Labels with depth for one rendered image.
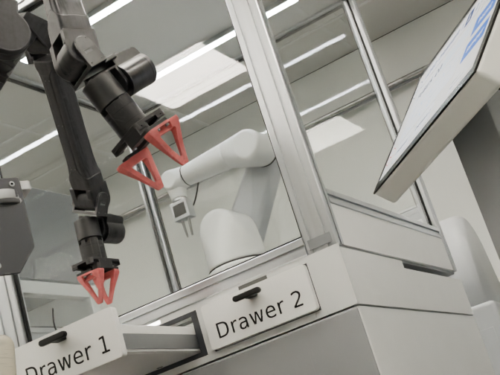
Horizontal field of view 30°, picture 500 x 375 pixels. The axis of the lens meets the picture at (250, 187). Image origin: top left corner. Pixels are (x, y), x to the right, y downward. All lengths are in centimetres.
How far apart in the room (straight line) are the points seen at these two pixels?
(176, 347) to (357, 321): 43
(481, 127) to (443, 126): 11
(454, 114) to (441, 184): 387
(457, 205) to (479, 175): 366
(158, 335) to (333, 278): 42
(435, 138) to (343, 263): 56
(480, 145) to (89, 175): 91
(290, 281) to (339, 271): 12
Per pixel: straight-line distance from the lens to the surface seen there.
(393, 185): 184
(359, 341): 210
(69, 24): 158
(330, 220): 214
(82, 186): 217
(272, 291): 217
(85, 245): 217
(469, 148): 174
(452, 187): 541
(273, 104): 226
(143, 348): 209
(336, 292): 212
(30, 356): 215
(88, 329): 205
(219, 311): 223
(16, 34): 151
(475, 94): 151
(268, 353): 219
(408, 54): 567
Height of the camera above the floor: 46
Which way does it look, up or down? 18 degrees up
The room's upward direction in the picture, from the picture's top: 17 degrees counter-clockwise
